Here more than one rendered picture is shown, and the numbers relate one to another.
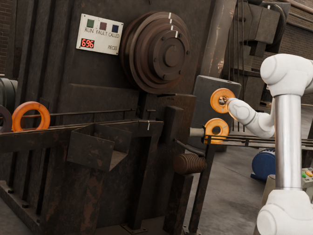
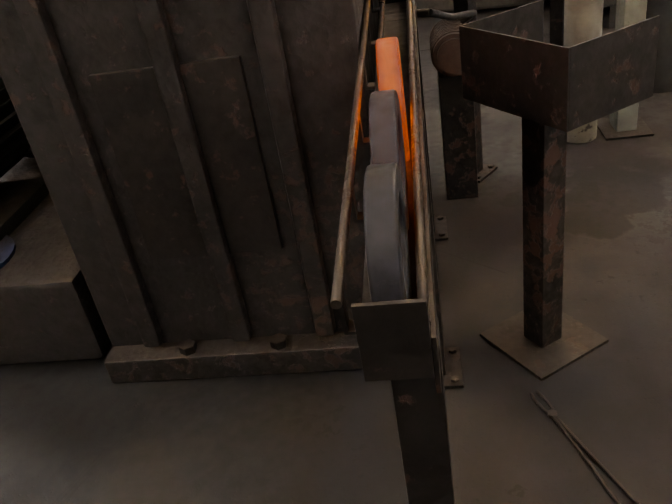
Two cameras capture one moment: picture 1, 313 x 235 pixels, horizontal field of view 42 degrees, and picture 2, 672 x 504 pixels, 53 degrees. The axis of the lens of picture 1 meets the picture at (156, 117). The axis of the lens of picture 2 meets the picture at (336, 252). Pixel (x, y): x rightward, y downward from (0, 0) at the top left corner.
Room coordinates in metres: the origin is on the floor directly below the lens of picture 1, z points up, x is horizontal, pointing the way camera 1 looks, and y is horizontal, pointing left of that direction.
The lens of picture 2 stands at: (1.16, 1.28, 1.04)
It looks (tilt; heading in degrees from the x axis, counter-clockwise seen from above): 31 degrees down; 323
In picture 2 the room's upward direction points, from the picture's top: 10 degrees counter-clockwise
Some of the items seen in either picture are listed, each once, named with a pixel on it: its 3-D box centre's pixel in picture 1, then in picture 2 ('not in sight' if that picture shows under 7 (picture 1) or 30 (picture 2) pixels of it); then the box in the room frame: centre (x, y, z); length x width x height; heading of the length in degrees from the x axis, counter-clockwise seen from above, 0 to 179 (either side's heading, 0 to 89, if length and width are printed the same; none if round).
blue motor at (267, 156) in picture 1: (271, 163); not in sight; (4.21, -1.30, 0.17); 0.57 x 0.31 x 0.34; 153
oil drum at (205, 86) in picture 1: (212, 112); not in sight; (5.22, -0.70, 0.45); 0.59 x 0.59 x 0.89
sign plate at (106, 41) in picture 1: (100, 35); not in sight; (2.22, 0.38, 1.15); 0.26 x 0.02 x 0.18; 133
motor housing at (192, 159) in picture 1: (184, 193); (456, 111); (2.50, -0.27, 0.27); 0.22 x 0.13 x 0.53; 133
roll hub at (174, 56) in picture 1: (169, 55); not in sight; (2.30, -0.01, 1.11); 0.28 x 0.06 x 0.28; 133
